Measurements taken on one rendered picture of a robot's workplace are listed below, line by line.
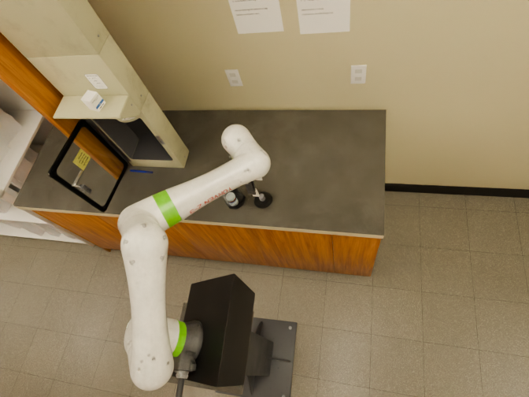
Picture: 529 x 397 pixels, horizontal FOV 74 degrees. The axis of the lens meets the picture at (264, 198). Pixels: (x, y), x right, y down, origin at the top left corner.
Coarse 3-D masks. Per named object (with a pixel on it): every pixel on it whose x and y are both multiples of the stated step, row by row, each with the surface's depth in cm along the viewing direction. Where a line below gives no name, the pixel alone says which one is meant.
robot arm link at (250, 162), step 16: (256, 144) 121; (240, 160) 117; (256, 160) 117; (208, 176) 114; (224, 176) 114; (240, 176) 116; (256, 176) 119; (176, 192) 110; (192, 192) 111; (208, 192) 113; (224, 192) 117; (176, 208) 109; (192, 208) 112
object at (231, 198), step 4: (236, 188) 163; (228, 192) 160; (232, 192) 162; (236, 192) 164; (240, 192) 169; (224, 196) 163; (228, 196) 163; (232, 196) 164; (236, 196) 166; (240, 196) 169; (224, 200) 169; (228, 200) 166; (232, 200) 167; (236, 200) 168; (240, 200) 171; (228, 204) 171; (232, 204) 170; (236, 204) 171
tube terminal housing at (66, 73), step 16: (112, 48) 131; (32, 64) 134; (48, 64) 133; (64, 64) 132; (80, 64) 130; (96, 64) 129; (112, 64) 131; (128, 64) 141; (64, 80) 140; (80, 80) 139; (112, 80) 136; (128, 80) 141; (144, 96) 152; (144, 112) 153; (160, 112) 165; (160, 128) 166; (176, 144) 182; (144, 160) 191; (176, 160) 185
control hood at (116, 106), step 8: (64, 96) 149; (72, 96) 148; (80, 96) 147; (104, 96) 144; (112, 96) 143; (120, 96) 142; (128, 96) 142; (64, 104) 147; (72, 104) 146; (80, 104) 145; (112, 104) 141; (120, 104) 140; (128, 104) 142; (56, 112) 146; (64, 112) 145; (72, 112) 144; (80, 112) 143; (88, 112) 142; (96, 112) 141; (104, 112) 140; (112, 112) 139; (120, 112) 138; (128, 112) 142; (136, 112) 147
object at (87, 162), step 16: (80, 144) 161; (96, 144) 170; (64, 160) 154; (80, 160) 162; (96, 160) 171; (112, 160) 181; (64, 176) 155; (80, 176) 164; (96, 176) 173; (112, 176) 183; (96, 192) 175; (96, 208) 177
